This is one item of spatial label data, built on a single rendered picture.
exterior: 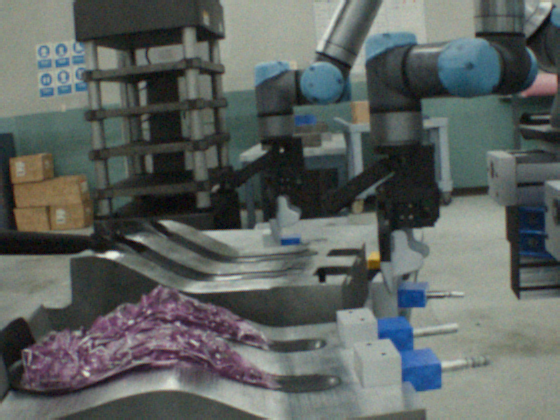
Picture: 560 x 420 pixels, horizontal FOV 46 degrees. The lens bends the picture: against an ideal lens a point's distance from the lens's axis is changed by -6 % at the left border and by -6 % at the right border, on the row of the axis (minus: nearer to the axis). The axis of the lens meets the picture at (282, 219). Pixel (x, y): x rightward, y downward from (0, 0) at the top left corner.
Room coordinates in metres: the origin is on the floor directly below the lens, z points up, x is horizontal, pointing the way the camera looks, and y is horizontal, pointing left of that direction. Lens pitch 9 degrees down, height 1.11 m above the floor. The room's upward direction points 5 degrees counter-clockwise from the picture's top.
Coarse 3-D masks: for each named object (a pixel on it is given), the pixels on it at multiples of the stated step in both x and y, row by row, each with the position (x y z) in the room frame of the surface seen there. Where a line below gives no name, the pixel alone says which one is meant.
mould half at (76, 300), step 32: (96, 256) 0.91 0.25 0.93; (128, 256) 0.93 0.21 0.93; (192, 256) 1.02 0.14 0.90; (320, 256) 0.99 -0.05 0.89; (352, 256) 0.97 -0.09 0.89; (64, 288) 1.04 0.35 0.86; (96, 288) 0.91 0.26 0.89; (128, 288) 0.90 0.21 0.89; (192, 288) 0.89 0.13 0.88; (224, 288) 0.87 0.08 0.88; (256, 288) 0.85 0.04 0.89; (288, 288) 0.84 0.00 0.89; (320, 288) 0.83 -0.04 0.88; (352, 288) 0.91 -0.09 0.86; (64, 320) 0.92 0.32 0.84; (256, 320) 0.86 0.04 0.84; (288, 320) 0.84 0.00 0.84; (320, 320) 0.84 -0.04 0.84
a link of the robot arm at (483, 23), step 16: (480, 0) 0.95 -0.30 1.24; (496, 0) 0.94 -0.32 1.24; (512, 0) 0.93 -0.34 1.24; (480, 16) 0.96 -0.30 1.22; (496, 16) 0.94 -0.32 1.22; (512, 16) 0.93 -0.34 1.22; (480, 32) 0.96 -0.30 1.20; (496, 32) 0.94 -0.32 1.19; (512, 32) 0.94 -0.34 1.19; (496, 48) 0.92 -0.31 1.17; (512, 48) 0.94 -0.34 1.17; (512, 64) 0.93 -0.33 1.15; (528, 64) 0.96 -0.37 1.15; (512, 80) 0.94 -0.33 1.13; (528, 80) 0.96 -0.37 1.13
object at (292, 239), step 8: (264, 232) 1.42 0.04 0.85; (280, 232) 1.42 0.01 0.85; (264, 240) 1.41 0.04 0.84; (272, 240) 1.40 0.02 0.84; (280, 240) 1.40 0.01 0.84; (288, 240) 1.40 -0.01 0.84; (296, 240) 1.40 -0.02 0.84; (304, 240) 1.42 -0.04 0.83; (312, 240) 1.42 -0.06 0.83; (320, 240) 1.41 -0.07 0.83
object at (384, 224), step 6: (378, 210) 0.94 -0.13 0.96; (384, 210) 0.94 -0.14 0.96; (378, 216) 0.94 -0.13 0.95; (384, 216) 0.93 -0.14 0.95; (378, 222) 0.93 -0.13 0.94; (384, 222) 0.93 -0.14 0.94; (390, 222) 0.94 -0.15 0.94; (378, 228) 0.93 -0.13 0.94; (384, 228) 0.93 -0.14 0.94; (390, 228) 0.94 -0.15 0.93; (378, 234) 0.93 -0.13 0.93; (384, 234) 0.93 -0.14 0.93; (390, 234) 0.94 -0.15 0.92; (378, 240) 0.93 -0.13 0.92; (384, 240) 0.93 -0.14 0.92; (390, 240) 0.93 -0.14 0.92; (384, 246) 0.93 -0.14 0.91; (390, 246) 0.93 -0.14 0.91; (384, 252) 0.93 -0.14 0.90; (390, 252) 0.93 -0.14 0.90; (384, 258) 0.93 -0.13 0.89; (390, 258) 0.93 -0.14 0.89
